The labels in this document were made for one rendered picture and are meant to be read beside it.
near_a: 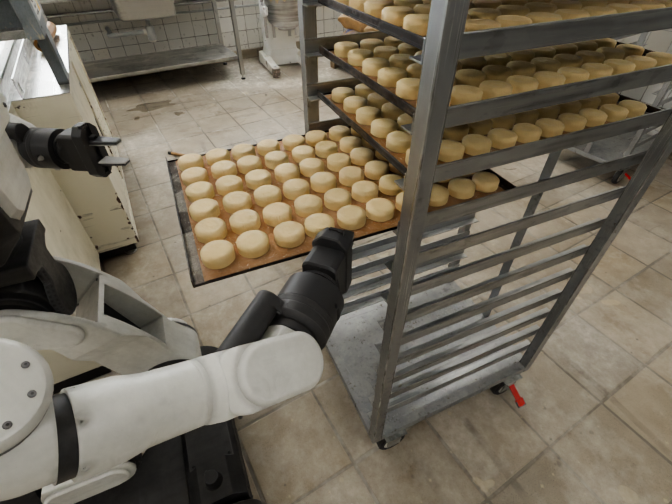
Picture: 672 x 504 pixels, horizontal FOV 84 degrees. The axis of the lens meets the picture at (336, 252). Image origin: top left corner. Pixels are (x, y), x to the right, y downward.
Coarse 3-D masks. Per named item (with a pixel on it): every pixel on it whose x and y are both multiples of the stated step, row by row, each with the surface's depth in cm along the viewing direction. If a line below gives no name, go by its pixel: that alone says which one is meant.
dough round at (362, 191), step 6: (354, 186) 70; (360, 186) 70; (366, 186) 70; (372, 186) 70; (354, 192) 69; (360, 192) 68; (366, 192) 68; (372, 192) 68; (354, 198) 70; (360, 198) 69; (366, 198) 69; (372, 198) 69
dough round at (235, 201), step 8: (232, 192) 69; (240, 192) 69; (224, 200) 67; (232, 200) 67; (240, 200) 67; (248, 200) 67; (224, 208) 67; (232, 208) 66; (240, 208) 66; (248, 208) 67
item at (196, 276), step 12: (168, 168) 77; (504, 180) 73; (180, 192) 72; (180, 204) 70; (180, 216) 67; (180, 228) 62; (396, 228) 64; (192, 240) 62; (192, 252) 60; (192, 264) 58; (264, 264) 57; (192, 276) 56; (228, 276) 56
